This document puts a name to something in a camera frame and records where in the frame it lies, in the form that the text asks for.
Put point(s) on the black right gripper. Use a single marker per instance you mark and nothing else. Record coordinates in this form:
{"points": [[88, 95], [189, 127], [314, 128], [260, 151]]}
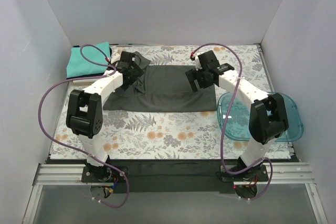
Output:
{"points": [[197, 77]]}

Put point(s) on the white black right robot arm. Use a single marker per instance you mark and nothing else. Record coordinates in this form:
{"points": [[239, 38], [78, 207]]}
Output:
{"points": [[267, 118]]}

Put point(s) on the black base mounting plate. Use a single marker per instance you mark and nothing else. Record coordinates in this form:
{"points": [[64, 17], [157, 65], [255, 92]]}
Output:
{"points": [[159, 175]]}

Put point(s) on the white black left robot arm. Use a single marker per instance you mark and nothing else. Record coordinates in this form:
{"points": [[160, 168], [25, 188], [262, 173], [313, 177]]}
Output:
{"points": [[85, 107]]}

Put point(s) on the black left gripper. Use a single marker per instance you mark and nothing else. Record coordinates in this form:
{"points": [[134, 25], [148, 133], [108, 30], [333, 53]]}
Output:
{"points": [[134, 74]]}

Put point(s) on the teal transparent plastic bin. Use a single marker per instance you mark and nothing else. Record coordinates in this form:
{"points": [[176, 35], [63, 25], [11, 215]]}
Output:
{"points": [[238, 119]]}

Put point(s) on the floral patterned table mat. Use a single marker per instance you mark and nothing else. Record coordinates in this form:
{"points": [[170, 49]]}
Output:
{"points": [[133, 135]]}

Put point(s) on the folded teal t shirt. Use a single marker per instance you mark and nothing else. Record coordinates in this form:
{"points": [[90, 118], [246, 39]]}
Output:
{"points": [[79, 66]]}

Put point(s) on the folded white t shirt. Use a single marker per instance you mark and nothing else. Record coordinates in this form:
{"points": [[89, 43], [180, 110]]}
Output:
{"points": [[107, 51]]}

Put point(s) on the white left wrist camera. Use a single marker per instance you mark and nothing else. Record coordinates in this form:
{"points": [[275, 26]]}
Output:
{"points": [[115, 59]]}

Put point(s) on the dark grey t shirt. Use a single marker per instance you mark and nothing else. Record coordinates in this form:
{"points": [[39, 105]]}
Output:
{"points": [[161, 89]]}

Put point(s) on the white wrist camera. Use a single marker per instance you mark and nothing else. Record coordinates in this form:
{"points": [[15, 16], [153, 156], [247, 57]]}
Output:
{"points": [[115, 59], [197, 62]]}

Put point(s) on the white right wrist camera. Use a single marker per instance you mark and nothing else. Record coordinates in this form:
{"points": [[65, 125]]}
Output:
{"points": [[197, 62]]}

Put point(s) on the aluminium frame rail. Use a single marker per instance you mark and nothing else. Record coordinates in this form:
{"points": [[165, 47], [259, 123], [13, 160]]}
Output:
{"points": [[288, 174]]}

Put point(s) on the folded beige t shirt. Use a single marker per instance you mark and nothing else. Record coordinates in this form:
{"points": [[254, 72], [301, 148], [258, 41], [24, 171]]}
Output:
{"points": [[84, 82]]}

